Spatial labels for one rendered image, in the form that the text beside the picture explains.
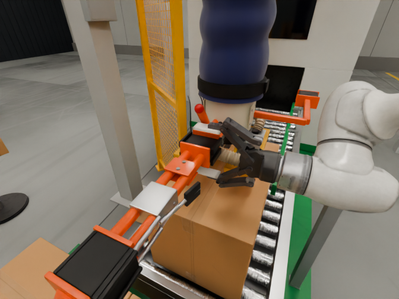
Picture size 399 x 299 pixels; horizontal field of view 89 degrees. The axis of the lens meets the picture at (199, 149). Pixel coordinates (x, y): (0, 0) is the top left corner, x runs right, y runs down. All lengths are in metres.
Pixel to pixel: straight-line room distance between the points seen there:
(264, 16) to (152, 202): 0.51
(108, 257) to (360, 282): 1.78
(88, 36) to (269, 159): 1.30
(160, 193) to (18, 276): 0.98
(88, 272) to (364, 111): 0.53
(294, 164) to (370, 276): 1.61
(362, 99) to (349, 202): 0.20
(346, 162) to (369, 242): 1.75
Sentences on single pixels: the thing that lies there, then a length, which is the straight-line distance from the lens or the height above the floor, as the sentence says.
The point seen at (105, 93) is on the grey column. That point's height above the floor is 1.06.
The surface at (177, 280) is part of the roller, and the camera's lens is 1.03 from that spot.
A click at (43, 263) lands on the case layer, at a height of 0.54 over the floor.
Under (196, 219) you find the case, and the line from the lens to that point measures 0.68.
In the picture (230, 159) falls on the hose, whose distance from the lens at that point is 0.61.
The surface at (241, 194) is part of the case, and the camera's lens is 0.77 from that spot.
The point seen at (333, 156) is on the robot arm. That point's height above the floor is 1.25.
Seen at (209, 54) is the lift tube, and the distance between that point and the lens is 0.64.
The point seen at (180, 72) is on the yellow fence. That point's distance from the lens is 1.25.
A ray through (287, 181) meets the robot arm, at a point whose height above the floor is 1.19.
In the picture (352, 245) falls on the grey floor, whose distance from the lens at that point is 2.11.
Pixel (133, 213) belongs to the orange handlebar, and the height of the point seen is 1.20.
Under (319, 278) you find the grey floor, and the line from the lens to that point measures 1.82.
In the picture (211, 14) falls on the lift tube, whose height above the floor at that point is 1.49.
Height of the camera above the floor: 1.48
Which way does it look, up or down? 33 degrees down
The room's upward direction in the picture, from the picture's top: straight up
